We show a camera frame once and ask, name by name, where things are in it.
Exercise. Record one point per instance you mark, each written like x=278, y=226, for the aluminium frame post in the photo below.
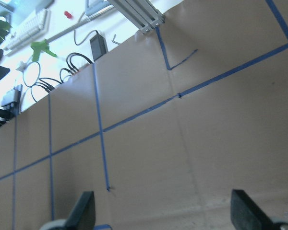
x=141, y=13

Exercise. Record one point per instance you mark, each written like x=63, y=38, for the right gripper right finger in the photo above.
x=246, y=214

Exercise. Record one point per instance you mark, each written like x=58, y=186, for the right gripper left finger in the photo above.
x=83, y=215

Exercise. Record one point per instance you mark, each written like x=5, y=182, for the green tape piece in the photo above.
x=38, y=48

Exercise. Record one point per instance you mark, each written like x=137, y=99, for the black power adapter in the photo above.
x=98, y=46

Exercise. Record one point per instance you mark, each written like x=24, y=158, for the white keyboard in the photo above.
x=28, y=31

